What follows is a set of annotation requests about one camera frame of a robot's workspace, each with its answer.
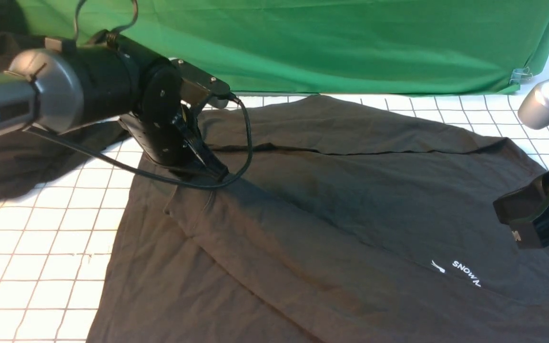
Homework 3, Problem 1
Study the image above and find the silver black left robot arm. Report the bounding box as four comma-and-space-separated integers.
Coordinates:
0, 30, 233, 182

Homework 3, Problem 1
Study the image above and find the black garment pile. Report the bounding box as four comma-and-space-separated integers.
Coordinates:
0, 0, 132, 202

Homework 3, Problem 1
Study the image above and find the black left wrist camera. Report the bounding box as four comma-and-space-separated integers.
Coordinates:
170, 59, 231, 109

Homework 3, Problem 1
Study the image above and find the metal binder clip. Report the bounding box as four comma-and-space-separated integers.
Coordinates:
509, 67, 533, 85

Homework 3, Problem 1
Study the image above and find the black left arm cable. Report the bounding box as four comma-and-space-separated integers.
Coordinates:
27, 0, 254, 190

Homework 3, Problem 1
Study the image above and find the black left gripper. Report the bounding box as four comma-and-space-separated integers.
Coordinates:
120, 64, 229, 182

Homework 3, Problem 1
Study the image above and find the green backdrop cloth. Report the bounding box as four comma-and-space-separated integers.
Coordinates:
17, 0, 549, 96

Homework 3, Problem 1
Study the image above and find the gray long-sleeve top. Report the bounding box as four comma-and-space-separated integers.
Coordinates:
87, 96, 549, 343

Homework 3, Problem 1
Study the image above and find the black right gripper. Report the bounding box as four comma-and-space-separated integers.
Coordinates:
493, 171, 549, 249

